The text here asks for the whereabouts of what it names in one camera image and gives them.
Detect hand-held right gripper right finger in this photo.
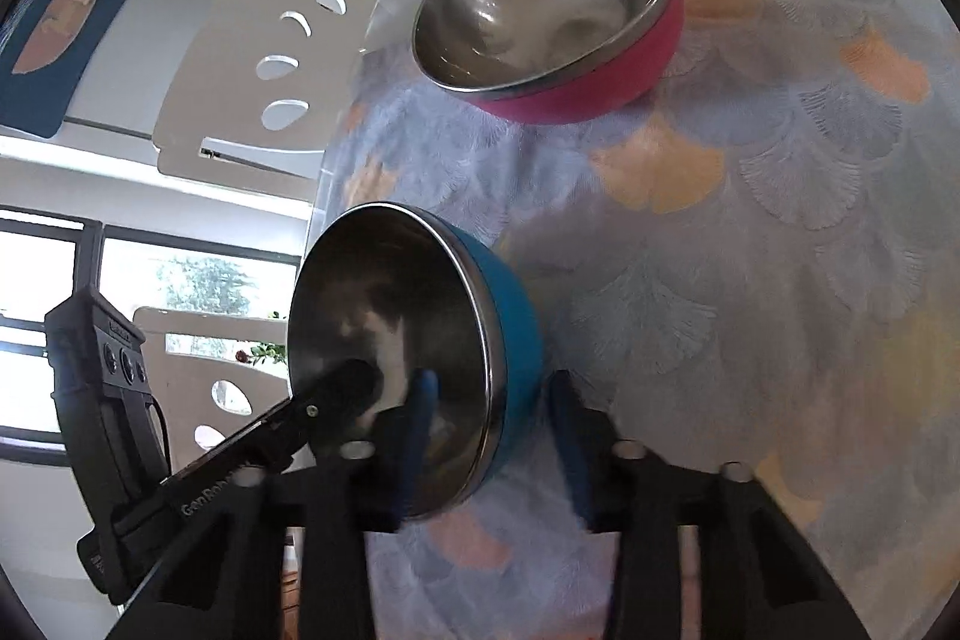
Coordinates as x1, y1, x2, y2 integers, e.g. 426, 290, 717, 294
547, 370, 875, 640

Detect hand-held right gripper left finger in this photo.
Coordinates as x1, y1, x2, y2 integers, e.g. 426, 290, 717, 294
105, 370, 440, 640

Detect small potted plant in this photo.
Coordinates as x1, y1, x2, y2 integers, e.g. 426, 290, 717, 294
235, 310, 289, 372

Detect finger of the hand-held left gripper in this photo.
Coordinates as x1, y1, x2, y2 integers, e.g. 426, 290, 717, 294
251, 359, 380, 461

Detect black framed window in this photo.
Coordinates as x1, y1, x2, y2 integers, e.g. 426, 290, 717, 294
0, 207, 301, 461

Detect white cutout chair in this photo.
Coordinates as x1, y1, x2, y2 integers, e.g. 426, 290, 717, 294
133, 306, 302, 462
154, 0, 392, 200

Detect scallop print tablecloth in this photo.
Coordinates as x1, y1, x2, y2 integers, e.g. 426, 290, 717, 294
321, 0, 955, 640

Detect blue steel bowl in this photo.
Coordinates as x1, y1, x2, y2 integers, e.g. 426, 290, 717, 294
287, 201, 545, 522

